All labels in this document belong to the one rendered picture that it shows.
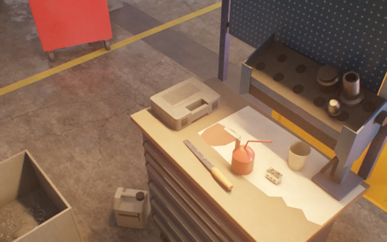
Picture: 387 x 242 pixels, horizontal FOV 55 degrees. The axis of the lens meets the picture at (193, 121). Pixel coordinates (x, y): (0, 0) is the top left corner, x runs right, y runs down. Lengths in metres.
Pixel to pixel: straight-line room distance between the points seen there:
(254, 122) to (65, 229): 1.05
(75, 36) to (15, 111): 0.96
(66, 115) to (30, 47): 1.28
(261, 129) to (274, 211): 0.42
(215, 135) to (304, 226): 0.51
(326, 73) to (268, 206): 0.50
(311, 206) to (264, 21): 0.74
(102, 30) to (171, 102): 2.38
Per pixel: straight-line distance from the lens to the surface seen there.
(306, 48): 1.47
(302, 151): 1.52
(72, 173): 2.84
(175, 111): 1.61
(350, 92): 1.27
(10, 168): 2.31
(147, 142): 1.71
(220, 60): 1.86
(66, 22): 3.86
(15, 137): 3.27
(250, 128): 1.65
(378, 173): 2.46
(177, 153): 1.53
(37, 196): 2.42
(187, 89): 1.73
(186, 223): 1.77
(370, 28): 1.31
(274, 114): 2.66
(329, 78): 1.30
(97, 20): 3.90
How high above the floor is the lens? 2.05
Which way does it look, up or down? 41 degrees down
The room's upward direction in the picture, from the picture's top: straight up
